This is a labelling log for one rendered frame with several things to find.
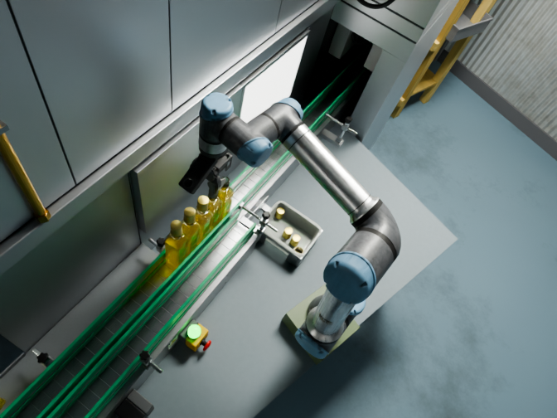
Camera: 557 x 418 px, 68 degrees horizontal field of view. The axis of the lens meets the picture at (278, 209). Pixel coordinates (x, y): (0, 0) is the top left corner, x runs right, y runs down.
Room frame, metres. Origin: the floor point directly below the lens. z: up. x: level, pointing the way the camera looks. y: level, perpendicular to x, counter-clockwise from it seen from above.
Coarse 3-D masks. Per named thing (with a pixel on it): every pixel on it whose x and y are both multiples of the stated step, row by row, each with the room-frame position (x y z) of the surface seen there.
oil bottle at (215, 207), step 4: (220, 200) 0.73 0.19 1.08; (208, 204) 0.69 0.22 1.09; (212, 204) 0.70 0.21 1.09; (216, 204) 0.70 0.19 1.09; (220, 204) 0.72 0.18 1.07; (208, 208) 0.69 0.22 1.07; (212, 208) 0.69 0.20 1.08; (216, 208) 0.70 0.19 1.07; (220, 208) 0.72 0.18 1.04; (212, 212) 0.68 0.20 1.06; (216, 212) 0.70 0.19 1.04; (220, 212) 0.73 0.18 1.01; (216, 216) 0.70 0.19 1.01; (212, 220) 0.68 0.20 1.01; (216, 220) 0.71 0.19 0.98; (212, 224) 0.69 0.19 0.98; (216, 224) 0.71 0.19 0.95; (212, 228) 0.69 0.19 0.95
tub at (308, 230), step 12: (276, 204) 0.95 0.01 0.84; (288, 204) 0.98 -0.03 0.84; (288, 216) 0.95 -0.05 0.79; (300, 216) 0.95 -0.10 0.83; (300, 228) 0.93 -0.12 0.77; (312, 228) 0.93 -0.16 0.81; (276, 240) 0.80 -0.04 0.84; (288, 240) 0.86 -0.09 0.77; (300, 240) 0.88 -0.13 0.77; (312, 240) 0.86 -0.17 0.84
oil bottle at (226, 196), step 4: (220, 192) 0.75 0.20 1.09; (224, 192) 0.76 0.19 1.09; (228, 192) 0.76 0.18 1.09; (232, 192) 0.78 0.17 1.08; (220, 196) 0.74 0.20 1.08; (224, 196) 0.75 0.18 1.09; (228, 196) 0.76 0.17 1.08; (232, 196) 0.78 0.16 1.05; (224, 200) 0.74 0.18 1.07; (228, 200) 0.76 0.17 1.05; (224, 204) 0.74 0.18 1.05; (228, 204) 0.76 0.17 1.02; (224, 208) 0.74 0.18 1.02; (228, 208) 0.77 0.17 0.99; (224, 212) 0.74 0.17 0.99; (228, 212) 0.77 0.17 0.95; (220, 216) 0.74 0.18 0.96; (224, 216) 0.75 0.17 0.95; (220, 220) 0.74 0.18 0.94
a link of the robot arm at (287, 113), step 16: (272, 112) 0.73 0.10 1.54; (288, 112) 0.75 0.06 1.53; (288, 128) 0.72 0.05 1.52; (304, 128) 0.74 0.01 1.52; (288, 144) 0.70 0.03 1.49; (304, 144) 0.70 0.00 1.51; (320, 144) 0.72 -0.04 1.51; (304, 160) 0.68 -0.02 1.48; (320, 160) 0.68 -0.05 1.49; (336, 160) 0.70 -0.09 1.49; (320, 176) 0.66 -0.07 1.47; (336, 176) 0.66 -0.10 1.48; (352, 176) 0.69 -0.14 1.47; (336, 192) 0.63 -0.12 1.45; (352, 192) 0.64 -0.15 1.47; (368, 192) 0.67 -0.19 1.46; (352, 208) 0.61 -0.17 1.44; (368, 208) 0.62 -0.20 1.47; (384, 208) 0.63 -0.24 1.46; (352, 224) 0.60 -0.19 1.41; (368, 224) 0.59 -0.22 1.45; (384, 224) 0.59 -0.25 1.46; (400, 240) 0.58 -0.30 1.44
